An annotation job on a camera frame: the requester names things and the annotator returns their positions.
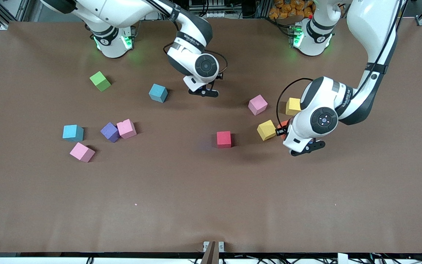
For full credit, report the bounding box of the orange foam cube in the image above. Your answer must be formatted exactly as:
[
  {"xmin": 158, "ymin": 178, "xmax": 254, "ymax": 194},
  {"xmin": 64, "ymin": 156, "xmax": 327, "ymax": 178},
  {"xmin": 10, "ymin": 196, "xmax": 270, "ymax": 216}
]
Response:
[{"xmin": 277, "ymin": 120, "xmax": 289, "ymax": 139}]

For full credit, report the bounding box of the red foam cube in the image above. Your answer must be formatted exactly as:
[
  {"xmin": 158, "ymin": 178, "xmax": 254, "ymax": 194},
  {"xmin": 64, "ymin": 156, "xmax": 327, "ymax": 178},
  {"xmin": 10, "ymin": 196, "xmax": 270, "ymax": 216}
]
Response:
[{"xmin": 216, "ymin": 131, "xmax": 232, "ymax": 149}]

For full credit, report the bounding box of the light blue foam cube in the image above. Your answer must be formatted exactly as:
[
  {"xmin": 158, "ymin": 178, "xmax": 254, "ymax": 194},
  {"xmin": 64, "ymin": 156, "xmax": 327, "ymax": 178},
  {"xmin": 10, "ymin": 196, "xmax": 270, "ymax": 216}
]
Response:
[
  {"xmin": 62, "ymin": 125, "xmax": 84, "ymax": 142},
  {"xmin": 149, "ymin": 84, "xmax": 169, "ymax": 103}
]

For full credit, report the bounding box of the yellow foam cube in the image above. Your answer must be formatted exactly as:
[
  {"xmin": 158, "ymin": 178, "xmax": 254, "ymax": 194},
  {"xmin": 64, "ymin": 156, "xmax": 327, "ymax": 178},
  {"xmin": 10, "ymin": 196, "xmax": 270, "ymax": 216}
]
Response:
[
  {"xmin": 285, "ymin": 97, "xmax": 302, "ymax": 116},
  {"xmin": 257, "ymin": 120, "xmax": 278, "ymax": 142}
]

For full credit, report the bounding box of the orange fruit net bag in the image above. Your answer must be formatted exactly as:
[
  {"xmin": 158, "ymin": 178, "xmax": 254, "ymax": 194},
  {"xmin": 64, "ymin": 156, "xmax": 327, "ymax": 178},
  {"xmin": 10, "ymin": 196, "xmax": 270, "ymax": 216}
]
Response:
[{"xmin": 269, "ymin": 0, "xmax": 316, "ymax": 19}]

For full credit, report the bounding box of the black electronics rack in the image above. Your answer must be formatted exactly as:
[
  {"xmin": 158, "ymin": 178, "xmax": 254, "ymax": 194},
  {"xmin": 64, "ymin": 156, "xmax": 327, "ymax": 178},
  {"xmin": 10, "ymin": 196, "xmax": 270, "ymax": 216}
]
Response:
[{"xmin": 188, "ymin": 0, "xmax": 266, "ymax": 19}]

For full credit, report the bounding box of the dented pink foam cube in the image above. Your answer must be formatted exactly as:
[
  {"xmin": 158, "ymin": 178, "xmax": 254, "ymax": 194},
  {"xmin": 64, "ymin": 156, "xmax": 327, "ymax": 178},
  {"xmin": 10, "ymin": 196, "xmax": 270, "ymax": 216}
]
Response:
[{"xmin": 116, "ymin": 118, "xmax": 137, "ymax": 140}]

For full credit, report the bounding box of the green foam cube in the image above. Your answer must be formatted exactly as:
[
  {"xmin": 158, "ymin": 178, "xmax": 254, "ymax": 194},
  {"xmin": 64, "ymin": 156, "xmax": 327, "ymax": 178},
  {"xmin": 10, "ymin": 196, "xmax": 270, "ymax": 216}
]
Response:
[{"xmin": 89, "ymin": 71, "xmax": 111, "ymax": 92}]

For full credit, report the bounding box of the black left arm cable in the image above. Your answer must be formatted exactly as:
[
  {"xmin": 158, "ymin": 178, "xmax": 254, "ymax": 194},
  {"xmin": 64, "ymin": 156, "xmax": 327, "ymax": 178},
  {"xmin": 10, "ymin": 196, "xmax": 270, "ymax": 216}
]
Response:
[{"xmin": 276, "ymin": 77, "xmax": 314, "ymax": 129}]

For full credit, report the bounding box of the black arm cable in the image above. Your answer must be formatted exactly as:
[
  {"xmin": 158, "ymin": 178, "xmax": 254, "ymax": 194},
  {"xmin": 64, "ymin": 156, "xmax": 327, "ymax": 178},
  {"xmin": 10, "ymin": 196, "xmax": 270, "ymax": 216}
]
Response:
[
  {"xmin": 163, "ymin": 22, "xmax": 228, "ymax": 79},
  {"xmin": 276, "ymin": 77, "xmax": 314, "ymax": 129}
]

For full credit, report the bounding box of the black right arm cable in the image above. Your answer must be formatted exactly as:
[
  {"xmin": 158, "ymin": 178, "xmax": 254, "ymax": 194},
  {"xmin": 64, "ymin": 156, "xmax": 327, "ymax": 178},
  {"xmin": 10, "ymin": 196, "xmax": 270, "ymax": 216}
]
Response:
[{"xmin": 163, "ymin": 22, "xmax": 228, "ymax": 79}]

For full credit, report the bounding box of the small metal bracket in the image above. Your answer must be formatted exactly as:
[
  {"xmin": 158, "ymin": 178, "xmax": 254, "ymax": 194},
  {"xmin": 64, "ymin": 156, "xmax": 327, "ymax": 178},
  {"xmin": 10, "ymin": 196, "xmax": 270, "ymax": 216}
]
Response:
[{"xmin": 203, "ymin": 241, "xmax": 225, "ymax": 253}]

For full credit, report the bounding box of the brown wooden post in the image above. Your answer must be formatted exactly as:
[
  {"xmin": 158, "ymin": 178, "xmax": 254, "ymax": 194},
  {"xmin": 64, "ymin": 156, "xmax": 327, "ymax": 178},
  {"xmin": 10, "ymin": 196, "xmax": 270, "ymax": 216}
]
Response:
[{"xmin": 200, "ymin": 241, "xmax": 220, "ymax": 264}]

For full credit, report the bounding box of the black table edge rail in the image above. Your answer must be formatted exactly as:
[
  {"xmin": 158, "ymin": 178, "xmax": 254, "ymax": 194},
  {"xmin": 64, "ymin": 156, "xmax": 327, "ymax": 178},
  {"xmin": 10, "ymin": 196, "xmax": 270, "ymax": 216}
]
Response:
[{"xmin": 0, "ymin": 251, "xmax": 422, "ymax": 258}]

